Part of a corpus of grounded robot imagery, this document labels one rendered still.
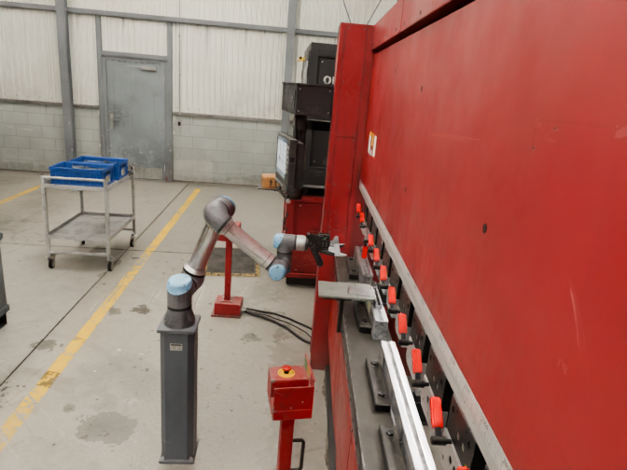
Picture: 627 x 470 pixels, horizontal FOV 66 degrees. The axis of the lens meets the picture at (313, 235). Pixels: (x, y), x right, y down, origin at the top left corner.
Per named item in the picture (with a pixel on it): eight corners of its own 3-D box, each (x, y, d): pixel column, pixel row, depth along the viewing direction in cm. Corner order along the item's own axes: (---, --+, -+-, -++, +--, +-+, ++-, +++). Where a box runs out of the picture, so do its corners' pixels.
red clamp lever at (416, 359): (411, 347, 122) (412, 385, 117) (426, 348, 122) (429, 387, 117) (409, 349, 124) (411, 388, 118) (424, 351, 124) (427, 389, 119)
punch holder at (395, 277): (385, 301, 183) (391, 261, 178) (408, 303, 183) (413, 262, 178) (392, 320, 168) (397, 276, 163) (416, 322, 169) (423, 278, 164)
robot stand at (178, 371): (158, 463, 250) (156, 330, 228) (166, 439, 268) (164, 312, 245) (193, 464, 252) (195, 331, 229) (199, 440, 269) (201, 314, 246)
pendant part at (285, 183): (274, 180, 360) (277, 131, 349) (290, 181, 363) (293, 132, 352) (285, 194, 318) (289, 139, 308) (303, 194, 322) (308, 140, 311)
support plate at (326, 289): (317, 282, 244) (318, 280, 244) (369, 285, 245) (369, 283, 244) (318, 297, 227) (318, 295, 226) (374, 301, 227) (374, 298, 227)
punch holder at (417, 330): (405, 358, 144) (412, 309, 140) (433, 360, 145) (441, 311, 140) (415, 388, 130) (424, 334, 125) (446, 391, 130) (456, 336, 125)
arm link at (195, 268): (169, 291, 240) (209, 195, 223) (180, 280, 254) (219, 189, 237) (190, 302, 240) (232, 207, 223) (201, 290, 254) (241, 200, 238)
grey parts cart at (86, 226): (80, 241, 561) (75, 159, 534) (138, 244, 567) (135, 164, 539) (44, 269, 476) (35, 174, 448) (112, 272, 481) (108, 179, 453)
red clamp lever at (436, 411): (428, 394, 103) (433, 444, 98) (448, 396, 103) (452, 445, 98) (426, 397, 105) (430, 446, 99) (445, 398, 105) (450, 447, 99)
